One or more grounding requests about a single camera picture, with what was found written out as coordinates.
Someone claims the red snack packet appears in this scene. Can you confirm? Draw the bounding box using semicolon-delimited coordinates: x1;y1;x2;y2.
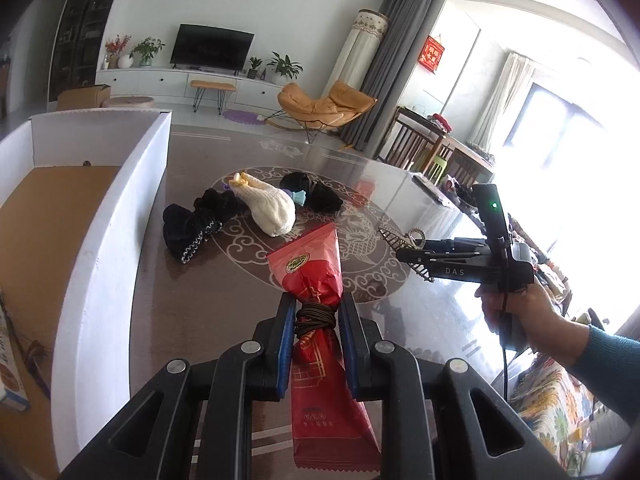
268;222;381;472

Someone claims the white blue nail cream box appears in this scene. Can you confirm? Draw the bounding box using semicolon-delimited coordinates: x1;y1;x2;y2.
0;312;29;412

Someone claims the black velvet pouch tan cord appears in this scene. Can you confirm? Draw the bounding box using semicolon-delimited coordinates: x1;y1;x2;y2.
278;170;344;215

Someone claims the cream knitted pouch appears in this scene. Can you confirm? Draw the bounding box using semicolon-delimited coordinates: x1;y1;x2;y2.
229;172;295;237

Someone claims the black velvet pouch beaded string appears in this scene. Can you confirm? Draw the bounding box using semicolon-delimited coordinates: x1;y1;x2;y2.
162;187;245;265

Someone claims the teal sleeved right forearm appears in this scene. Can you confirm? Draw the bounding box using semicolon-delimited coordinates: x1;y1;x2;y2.
527;315;639;427

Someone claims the right hand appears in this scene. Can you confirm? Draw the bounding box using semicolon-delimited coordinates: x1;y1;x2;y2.
475;283;589;365

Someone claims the floral cushion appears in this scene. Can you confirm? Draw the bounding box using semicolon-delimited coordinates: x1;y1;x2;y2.
509;356;608;478

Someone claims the wooden chair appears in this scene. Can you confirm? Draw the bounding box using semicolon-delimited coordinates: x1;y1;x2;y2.
375;106;446;172

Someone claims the orange lounge chair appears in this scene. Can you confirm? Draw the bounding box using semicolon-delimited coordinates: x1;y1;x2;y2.
264;80;376;144

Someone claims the white standing air conditioner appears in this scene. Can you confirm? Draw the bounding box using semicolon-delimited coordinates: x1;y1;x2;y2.
328;9;388;90

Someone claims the grey curtain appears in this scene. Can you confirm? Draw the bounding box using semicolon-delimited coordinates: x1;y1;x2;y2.
341;0;434;153

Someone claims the green potted plant right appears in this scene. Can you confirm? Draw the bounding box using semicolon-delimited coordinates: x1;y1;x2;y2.
267;52;304;86

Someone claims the green potted plant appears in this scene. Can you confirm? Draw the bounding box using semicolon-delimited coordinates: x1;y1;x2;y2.
132;37;165;67
267;52;304;86

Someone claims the purple round mat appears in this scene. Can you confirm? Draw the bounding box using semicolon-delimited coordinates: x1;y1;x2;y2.
222;110;265;125

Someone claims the small potted plant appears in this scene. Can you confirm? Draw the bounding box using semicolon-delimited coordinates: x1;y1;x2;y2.
246;56;262;79

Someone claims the white cardboard storage box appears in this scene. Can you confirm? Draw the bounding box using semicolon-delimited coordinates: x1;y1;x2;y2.
1;108;171;479

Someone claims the small wooden bench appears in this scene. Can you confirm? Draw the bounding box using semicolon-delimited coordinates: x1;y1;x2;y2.
188;79;238;115

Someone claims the black television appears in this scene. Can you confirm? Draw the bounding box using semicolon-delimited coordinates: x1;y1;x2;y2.
170;24;254;72

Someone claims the oval cat scratcher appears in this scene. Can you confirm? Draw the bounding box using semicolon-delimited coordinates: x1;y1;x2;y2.
102;96;155;108

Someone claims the white tv cabinet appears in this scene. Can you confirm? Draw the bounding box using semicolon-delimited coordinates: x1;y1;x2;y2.
96;67;282;112

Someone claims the brown cardboard carton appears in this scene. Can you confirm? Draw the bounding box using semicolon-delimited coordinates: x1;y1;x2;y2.
56;84;111;112

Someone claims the green potted plant left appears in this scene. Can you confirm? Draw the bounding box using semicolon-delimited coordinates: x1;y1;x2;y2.
132;37;165;67

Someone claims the red flower vase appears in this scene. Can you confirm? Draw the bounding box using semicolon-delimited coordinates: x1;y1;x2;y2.
105;35;131;68

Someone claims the dark display cabinet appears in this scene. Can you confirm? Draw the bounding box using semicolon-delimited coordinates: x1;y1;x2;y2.
48;0;114;103

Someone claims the red wall decoration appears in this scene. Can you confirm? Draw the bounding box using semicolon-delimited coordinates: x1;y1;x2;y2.
418;36;445;73

